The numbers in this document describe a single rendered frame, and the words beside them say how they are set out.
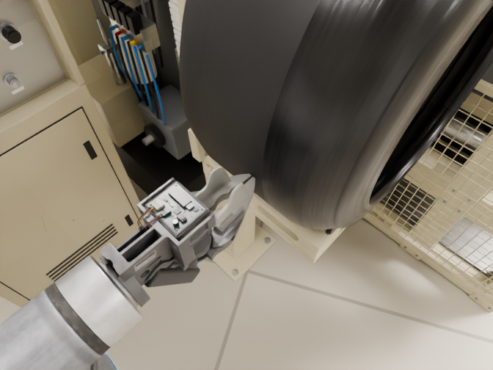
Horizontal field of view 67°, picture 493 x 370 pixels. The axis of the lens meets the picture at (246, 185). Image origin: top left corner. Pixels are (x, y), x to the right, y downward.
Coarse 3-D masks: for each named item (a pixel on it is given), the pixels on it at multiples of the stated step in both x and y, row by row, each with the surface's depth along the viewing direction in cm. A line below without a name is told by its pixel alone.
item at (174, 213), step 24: (168, 192) 41; (144, 216) 39; (168, 216) 40; (192, 216) 40; (144, 240) 39; (168, 240) 39; (192, 240) 40; (120, 264) 37; (144, 264) 38; (168, 264) 43; (192, 264) 44
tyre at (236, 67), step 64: (192, 0) 42; (256, 0) 37; (320, 0) 33; (384, 0) 31; (448, 0) 31; (192, 64) 45; (256, 64) 39; (320, 64) 34; (384, 64) 33; (448, 64) 36; (192, 128) 56; (256, 128) 43; (320, 128) 37; (384, 128) 37; (256, 192) 56; (320, 192) 44; (384, 192) 67
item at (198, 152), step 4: (188, 132) 83; (192, 132) 82; (192, 136) 82; (192, 140) 84; (196, 140) 83; (192, 144) 85; (196, 144) 84; (200, 144) 85; (192, 148) 87; (196, 148) 85; (200, 148) 86; (192, 152) 88; (196, 152) 87; (200, 152) 87; (204, 152) 88; (196, 156) 88; (200, 156) 88; (200, 160) 89
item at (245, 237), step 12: (180, 0) 74; (180, 12) 77; (180, 24) 80; (252, 216) 148; (240, 228) 145; (252, 228) 157; (240, 240) 154; (252, 240) 167; (228, 252) 164; (240, 252) 163
